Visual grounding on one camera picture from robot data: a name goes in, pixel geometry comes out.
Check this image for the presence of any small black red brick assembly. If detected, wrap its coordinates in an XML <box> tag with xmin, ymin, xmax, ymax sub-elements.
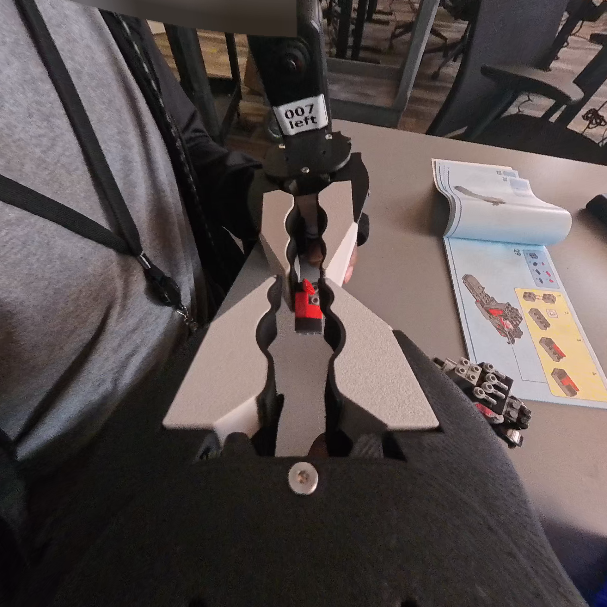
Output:
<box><xmin>291</xmin><ymin>279</ymin><xmax>329</xmax><ymax>337</ymax></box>

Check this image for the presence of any black metal table frame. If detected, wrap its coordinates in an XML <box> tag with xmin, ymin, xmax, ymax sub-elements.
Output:
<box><xmin>163</xmin><ymin>24</ymin><xmax>243</xmax><ymax>139</ymax></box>

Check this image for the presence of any person's grey sweater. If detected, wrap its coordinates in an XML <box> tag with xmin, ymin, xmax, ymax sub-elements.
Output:
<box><xmin>0</xmin><ymin>0</ymin><xmax>207</xmax><ymax>468</ymax></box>

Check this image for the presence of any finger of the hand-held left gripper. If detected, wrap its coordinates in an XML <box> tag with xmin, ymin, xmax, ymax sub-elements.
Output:
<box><xmin>259</xmin><ymin>190</ymin><xmax>298</xmax><ymax>305</ymax></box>
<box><xmin>314</xmin><ymin>181</ymin><xmax>359</xmax><ymax>286</ymax></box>

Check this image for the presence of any grey black toy brick truck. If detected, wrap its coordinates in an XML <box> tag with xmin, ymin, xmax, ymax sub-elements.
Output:
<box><xmin>433</xmin><ymin>357</ymin><xmax>533</xmax><ymax>449</ymax></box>

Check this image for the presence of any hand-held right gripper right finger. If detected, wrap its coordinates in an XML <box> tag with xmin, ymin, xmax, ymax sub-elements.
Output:
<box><xmin>318</xmin><ymin>278</ymin><xmax>440</xmax><ymax>435</ymax></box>

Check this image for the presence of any grey utility cart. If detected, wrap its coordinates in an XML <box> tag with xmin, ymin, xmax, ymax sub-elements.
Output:
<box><xmin>326</xmin><ymin>0</ymin><xmax>443</xmax><ymax>129</ymax></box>

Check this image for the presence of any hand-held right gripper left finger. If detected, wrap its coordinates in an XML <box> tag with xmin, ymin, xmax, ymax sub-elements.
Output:
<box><xmin>162</xmin><ymin>275</ymin><xmax>281</xmax><ymax>435</ymax></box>

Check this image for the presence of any person's left hand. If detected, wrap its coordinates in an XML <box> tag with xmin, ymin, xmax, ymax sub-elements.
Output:
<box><xmin>303</xmin><ymin>236</ymin><xmax>358</xmax><ymax>285</ymax></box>

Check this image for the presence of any grey desk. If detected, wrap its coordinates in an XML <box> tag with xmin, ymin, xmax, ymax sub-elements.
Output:
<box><xmin>190</xmin><ymin>119</ymin><xmax>607</xmax><ymax>607</ymax></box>

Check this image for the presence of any brick instruction booklet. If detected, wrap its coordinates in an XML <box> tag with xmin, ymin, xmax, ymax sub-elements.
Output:
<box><xmin>431</xmin><ymin>159</ymin><xmax>607</xmax><ymax>409</ymax></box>

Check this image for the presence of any dark grey office chair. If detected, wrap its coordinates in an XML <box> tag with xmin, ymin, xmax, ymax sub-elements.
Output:
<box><xmin>426</xmin><ymin>0</ymin><xmax>585</xmax><ymax>143</ymax></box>

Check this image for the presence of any black harness strap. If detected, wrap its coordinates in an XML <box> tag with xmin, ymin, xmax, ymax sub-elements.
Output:
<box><xmin>0</xmin><ymin>0</ymin><xmax>200</xmax><ymax>333</ymax></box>

